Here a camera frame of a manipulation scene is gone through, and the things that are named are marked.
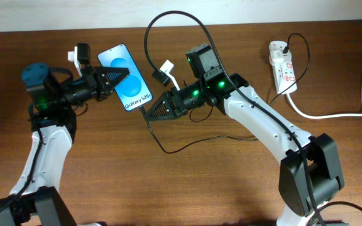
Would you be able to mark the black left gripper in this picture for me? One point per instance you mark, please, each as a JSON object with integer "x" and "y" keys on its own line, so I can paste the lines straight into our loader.
{"x": 91, "y": 76}

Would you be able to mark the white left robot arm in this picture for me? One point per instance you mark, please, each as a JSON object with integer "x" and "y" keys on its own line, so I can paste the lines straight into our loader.
{"x": 54, "y": 93}

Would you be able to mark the white power strip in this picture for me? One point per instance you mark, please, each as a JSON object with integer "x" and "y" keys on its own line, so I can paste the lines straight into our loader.
{"x": 283, "y": 73}

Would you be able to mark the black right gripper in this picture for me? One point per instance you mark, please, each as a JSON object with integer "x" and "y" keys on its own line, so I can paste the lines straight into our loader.
{"x": 181, "y": 110}

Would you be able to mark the blue Galaxy smartphone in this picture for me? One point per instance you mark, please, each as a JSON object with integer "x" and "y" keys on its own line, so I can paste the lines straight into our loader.
{"x": 133, "y": 91}

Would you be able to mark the white charger plug adapter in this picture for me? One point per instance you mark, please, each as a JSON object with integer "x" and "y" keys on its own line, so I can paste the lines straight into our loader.
{"x": 278, "y": 57}

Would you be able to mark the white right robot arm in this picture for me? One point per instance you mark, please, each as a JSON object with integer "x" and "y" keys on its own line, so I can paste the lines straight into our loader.
{"x": 310, "y": 169}

